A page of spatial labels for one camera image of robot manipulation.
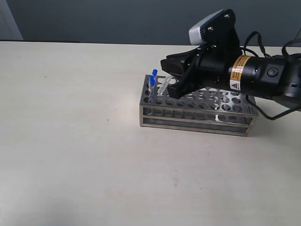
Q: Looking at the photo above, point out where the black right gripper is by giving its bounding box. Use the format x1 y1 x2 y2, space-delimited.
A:
160 46 240 99

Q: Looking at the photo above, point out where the blue-capped clear tube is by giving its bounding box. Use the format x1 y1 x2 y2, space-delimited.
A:
157 75 174 95
148 75 156 103

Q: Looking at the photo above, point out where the stainless steel test tube rack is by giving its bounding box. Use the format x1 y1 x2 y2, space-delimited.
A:
139 75 259 137

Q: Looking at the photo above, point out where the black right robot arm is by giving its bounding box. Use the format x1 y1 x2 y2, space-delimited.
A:
160 47 301 111

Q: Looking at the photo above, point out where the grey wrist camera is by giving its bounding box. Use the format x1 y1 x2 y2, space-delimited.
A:
188 9 224 46

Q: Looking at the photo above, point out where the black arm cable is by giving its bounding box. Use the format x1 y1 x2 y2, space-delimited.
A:
239 31 301 121

